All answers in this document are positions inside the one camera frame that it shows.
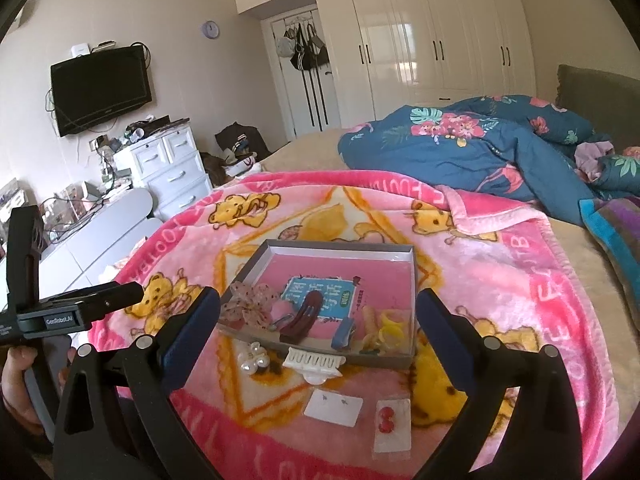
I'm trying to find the small flower hair clip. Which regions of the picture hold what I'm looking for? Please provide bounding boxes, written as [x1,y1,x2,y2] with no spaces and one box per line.
[237,341,283,376]

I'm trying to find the white wardrobe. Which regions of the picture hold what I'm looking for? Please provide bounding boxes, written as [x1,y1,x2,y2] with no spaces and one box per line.
[233,0,538,133]

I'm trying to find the white earring card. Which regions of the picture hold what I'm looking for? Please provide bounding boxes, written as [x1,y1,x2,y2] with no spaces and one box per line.
[303,390,364,428]

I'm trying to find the black bag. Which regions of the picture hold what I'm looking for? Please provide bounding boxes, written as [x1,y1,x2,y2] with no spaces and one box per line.
[215,122,271,161]

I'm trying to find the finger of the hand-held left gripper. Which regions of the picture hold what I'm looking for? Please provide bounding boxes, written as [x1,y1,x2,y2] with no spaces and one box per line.
[77,281,143,318]

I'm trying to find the hanging bags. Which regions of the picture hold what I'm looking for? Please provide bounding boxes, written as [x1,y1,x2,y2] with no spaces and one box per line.
[276,22,331,72]

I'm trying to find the blue floral duvet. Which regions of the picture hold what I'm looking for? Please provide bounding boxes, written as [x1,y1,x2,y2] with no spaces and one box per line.
[337,95,640,223]

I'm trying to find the red earrings card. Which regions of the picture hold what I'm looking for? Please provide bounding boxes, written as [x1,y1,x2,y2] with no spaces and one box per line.
[372,400,412,456]

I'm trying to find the white claw hair clip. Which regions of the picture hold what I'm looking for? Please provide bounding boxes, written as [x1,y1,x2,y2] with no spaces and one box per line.
[282,347,346,386]

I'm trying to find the purple cloth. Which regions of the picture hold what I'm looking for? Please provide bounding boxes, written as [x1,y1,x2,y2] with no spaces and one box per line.
[574,141,616,181]

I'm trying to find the white door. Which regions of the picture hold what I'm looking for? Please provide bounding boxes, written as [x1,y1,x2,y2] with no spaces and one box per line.
[260,12,346,141]

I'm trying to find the olive green headboard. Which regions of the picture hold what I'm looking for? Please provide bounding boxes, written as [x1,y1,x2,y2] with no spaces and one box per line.
[555,64,640,148]

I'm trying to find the striped pillow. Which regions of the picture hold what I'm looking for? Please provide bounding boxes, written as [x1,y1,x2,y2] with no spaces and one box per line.
[579,197,640,333]

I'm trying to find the black wall television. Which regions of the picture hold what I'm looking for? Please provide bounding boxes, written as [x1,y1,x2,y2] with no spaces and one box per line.
[50,46,152,137]

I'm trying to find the brown hair clip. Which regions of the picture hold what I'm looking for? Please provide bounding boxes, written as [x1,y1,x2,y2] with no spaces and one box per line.
[278,294,322,346]

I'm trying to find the peach hair clip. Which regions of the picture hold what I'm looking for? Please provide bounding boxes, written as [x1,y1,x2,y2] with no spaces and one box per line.
[361,305,381,336]

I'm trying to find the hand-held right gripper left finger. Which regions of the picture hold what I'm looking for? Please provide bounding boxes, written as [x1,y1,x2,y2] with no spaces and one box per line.
[52,287,221,480]

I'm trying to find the pink printed blanket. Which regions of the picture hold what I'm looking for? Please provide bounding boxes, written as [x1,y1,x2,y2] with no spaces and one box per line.
[87,170,621,480]

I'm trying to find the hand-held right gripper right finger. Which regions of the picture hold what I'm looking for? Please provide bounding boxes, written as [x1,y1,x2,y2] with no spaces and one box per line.
[416,287,583,480]

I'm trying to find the person's left hand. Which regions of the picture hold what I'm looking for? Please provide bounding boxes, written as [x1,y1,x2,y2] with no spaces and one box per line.
[0,346,77,436]

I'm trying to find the pink dotted bow hair clip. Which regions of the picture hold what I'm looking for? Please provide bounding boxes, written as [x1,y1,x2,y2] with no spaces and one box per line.
[218,281,281,331]

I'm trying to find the white rounded desk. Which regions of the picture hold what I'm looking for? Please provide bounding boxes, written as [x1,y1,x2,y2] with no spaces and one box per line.
[37,187,153,301]

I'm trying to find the yellow hair ties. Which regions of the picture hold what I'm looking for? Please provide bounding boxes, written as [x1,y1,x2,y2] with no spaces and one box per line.
[362,310,405,356]

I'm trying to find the white drawer cabinet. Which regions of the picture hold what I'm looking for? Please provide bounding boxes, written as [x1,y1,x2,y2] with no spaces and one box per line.
[114,122,213,221]

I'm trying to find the grey cardboard box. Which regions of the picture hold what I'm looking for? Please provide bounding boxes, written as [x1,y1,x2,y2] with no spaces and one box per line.
[215,239,418,371]

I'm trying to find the blue hair clip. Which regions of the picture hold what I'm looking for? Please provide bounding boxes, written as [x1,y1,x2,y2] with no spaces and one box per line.
[331,317,357,351]

